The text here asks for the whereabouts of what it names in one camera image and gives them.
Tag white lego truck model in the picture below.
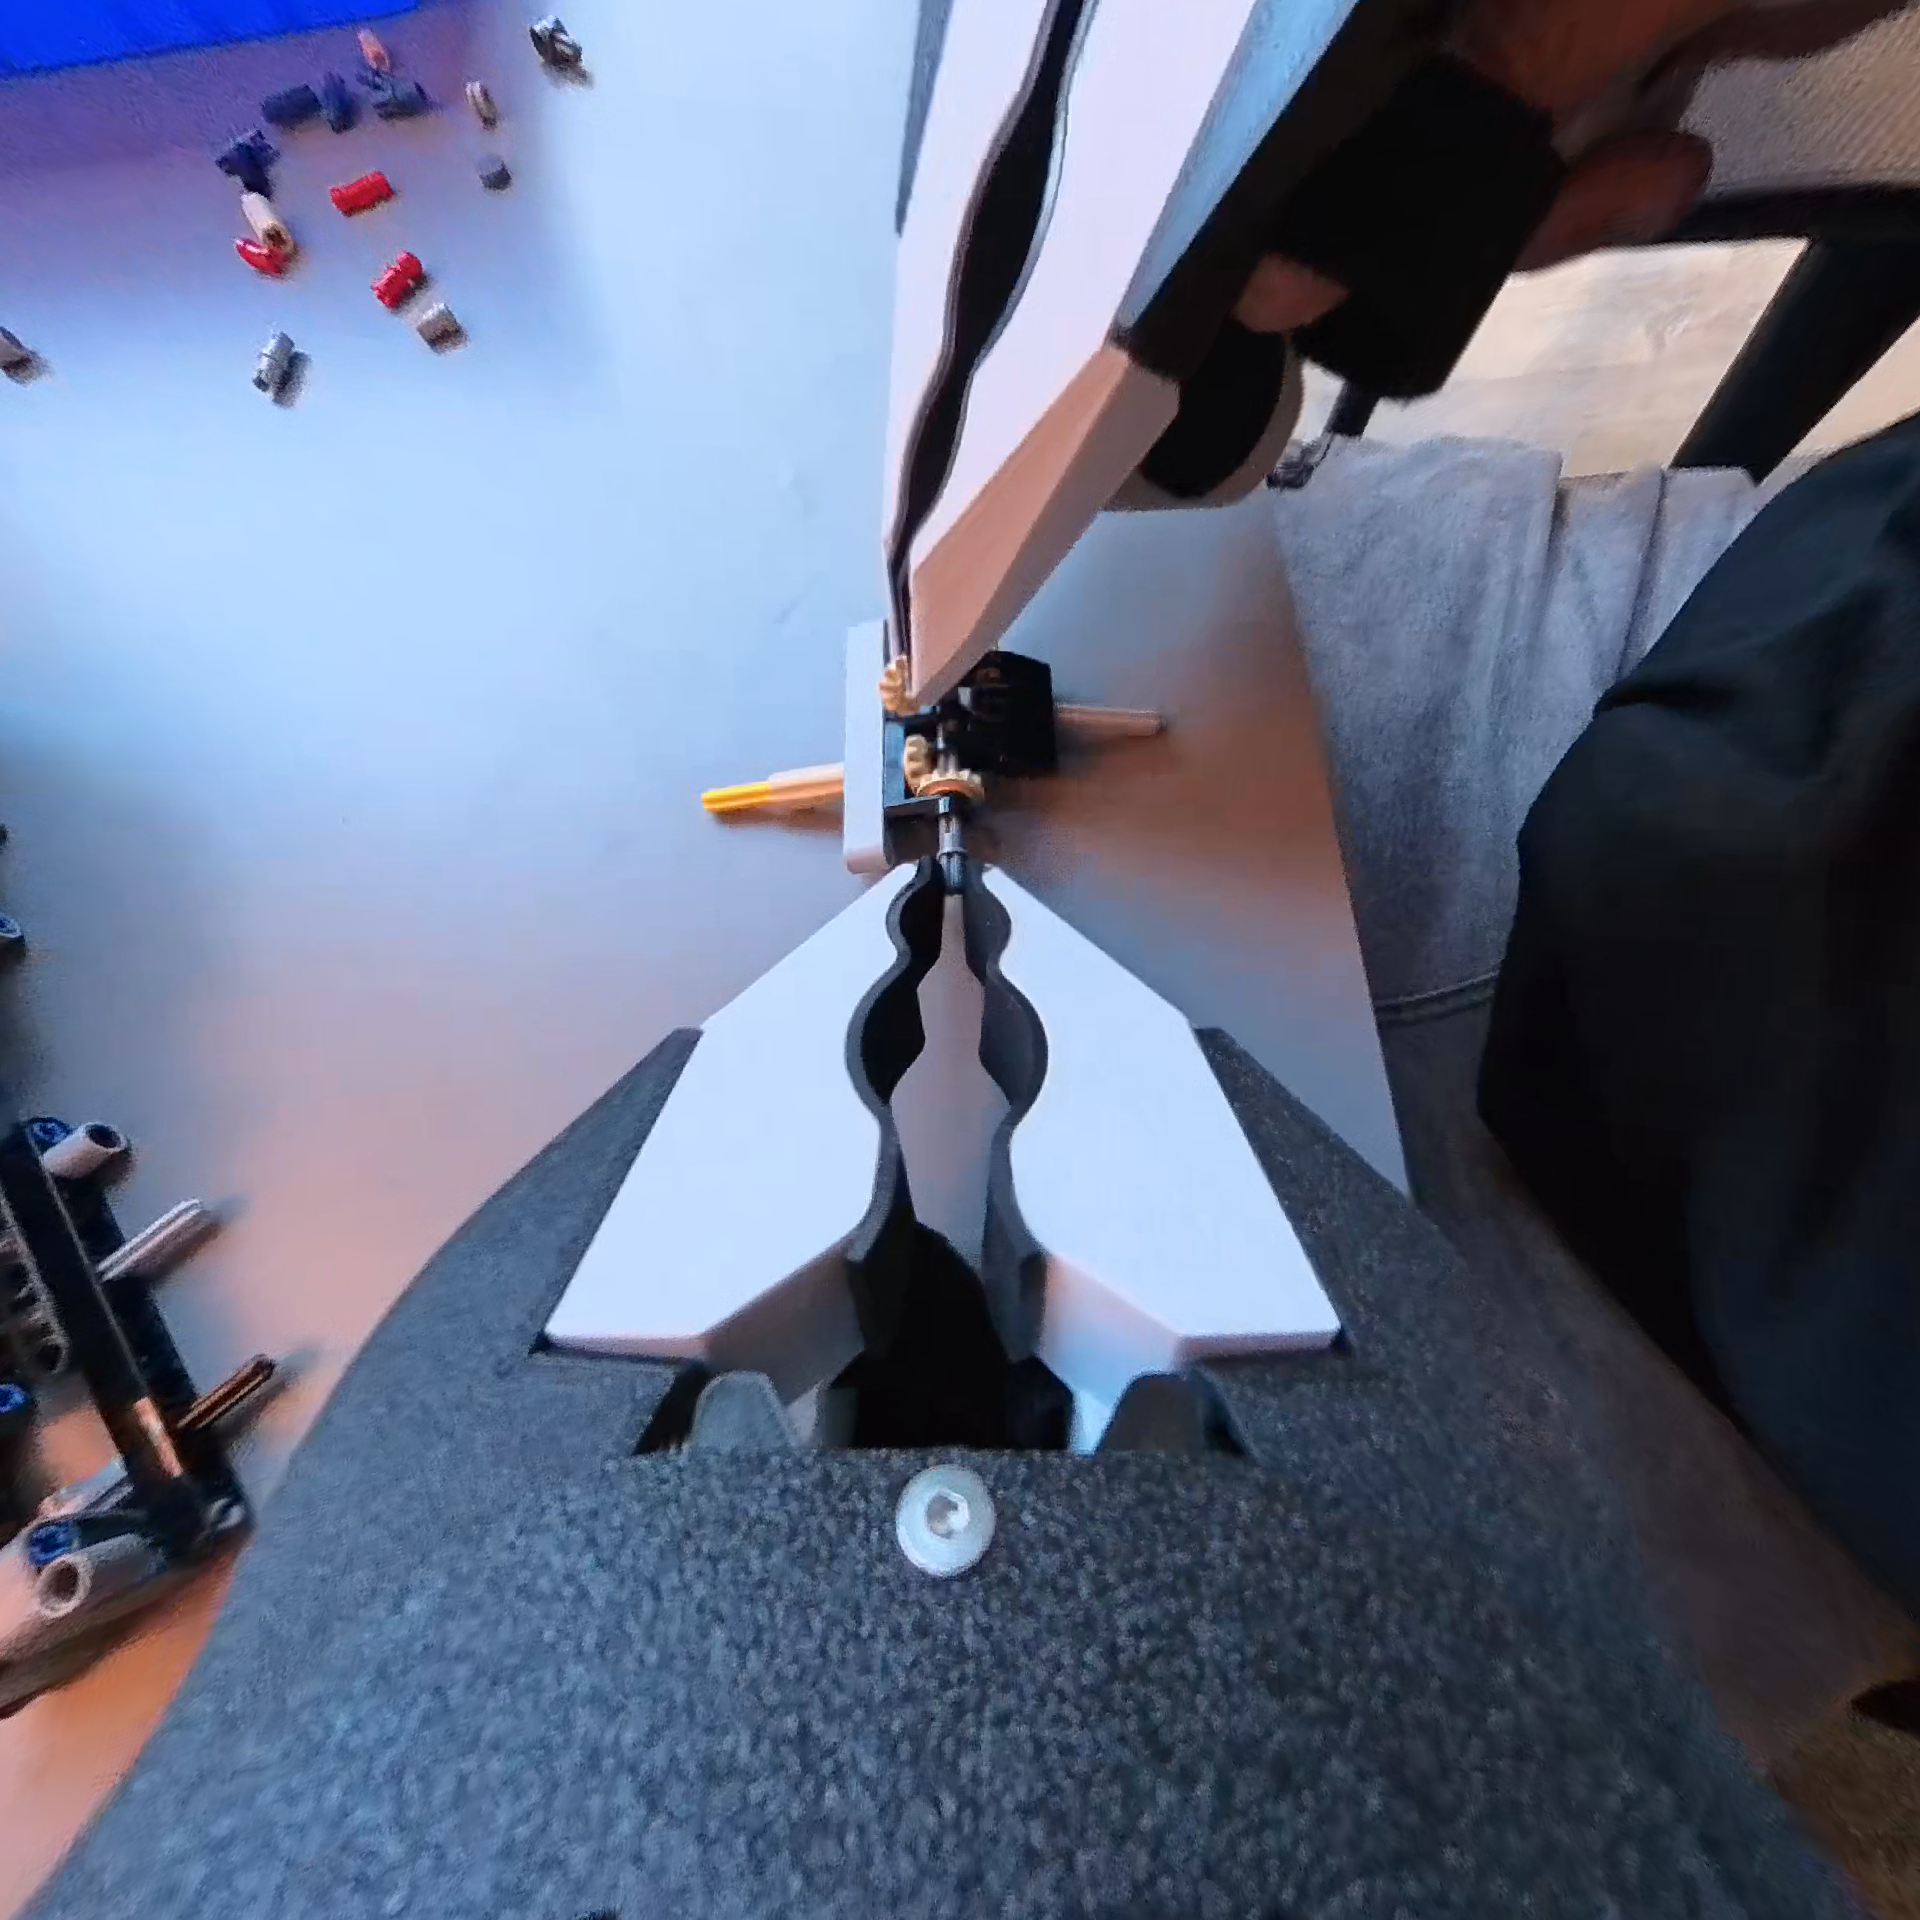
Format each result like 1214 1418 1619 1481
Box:
0 816 287 1674

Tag person's right hand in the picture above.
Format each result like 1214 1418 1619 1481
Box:
1422 0 1719 275

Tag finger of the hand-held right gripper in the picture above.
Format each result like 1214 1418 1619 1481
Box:
883 0 1085 627
896 0 1260 714

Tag person's grey jeans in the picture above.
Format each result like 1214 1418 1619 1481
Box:
1265 435 1920 1920

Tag small lego gear assembly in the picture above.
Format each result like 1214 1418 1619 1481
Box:
700 609 1163 902

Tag group of blue lego pins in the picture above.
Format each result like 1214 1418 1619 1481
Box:
212 67 437 192

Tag black office chair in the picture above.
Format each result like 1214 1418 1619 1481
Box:
1558 46 1920 485

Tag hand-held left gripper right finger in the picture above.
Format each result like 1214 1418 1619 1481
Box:
953 872 1344 1452

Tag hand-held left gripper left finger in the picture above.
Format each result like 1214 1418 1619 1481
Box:
542 866 953 1452

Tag blue plastic bin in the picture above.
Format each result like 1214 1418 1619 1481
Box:
0 0 437 78

